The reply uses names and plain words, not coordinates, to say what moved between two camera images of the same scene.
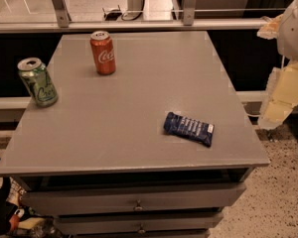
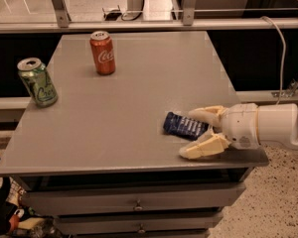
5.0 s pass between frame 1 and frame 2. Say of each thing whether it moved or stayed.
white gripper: moved
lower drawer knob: stayed
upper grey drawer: stayed
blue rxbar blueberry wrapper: stayed
